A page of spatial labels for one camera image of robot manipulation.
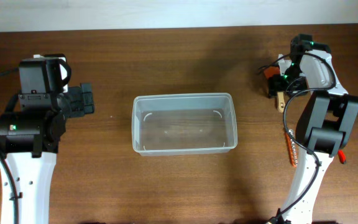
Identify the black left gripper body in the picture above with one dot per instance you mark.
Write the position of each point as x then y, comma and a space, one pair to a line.
77, 103

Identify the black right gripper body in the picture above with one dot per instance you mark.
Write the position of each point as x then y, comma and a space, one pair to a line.
290, 84

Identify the orange scraper with wooden handle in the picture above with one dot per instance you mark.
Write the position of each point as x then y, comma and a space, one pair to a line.
276, 86

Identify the clear plastic container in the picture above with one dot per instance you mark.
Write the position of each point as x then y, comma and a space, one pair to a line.
184, 124

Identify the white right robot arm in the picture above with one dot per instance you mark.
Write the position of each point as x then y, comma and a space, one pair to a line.
324, 127

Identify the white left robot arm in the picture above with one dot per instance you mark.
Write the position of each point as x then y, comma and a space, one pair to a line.
31, 127

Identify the red handled pliers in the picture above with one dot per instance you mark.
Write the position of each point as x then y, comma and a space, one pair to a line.
342, 157

